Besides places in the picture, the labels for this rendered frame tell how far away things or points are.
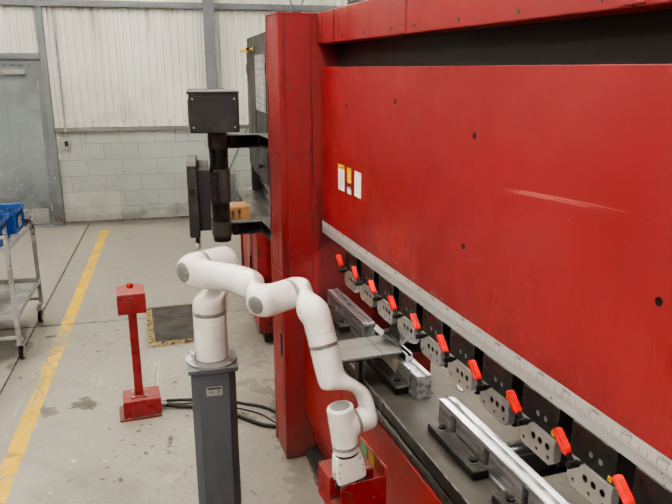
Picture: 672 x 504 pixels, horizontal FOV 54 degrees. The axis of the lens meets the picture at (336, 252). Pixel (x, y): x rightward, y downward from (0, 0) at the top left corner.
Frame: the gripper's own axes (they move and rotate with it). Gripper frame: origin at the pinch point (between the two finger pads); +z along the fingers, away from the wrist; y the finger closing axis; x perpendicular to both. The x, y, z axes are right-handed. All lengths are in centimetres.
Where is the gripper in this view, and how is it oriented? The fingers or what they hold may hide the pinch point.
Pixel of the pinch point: (352, 493)
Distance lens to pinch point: 225.9
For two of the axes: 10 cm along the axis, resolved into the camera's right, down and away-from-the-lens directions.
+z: 1.3, 9.5, 2.8
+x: 3.9, 2.1, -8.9
